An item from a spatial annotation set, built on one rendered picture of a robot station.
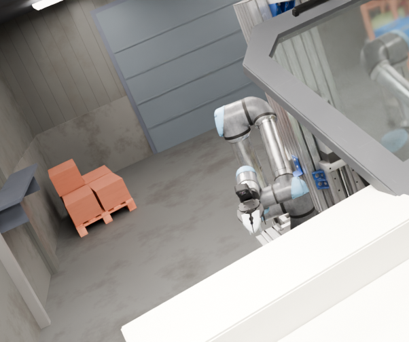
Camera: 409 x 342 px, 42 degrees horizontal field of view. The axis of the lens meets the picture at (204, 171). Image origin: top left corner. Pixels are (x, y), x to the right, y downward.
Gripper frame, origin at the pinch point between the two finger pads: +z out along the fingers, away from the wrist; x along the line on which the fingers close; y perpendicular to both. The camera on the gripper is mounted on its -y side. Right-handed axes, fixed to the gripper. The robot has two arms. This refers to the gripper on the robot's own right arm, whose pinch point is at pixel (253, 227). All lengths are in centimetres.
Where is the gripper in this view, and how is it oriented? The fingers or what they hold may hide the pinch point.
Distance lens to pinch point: 172.7
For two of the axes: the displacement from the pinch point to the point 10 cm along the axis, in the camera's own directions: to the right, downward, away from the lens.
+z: 0.2, 5.5, -8.4
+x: -9.4, 2.8, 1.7
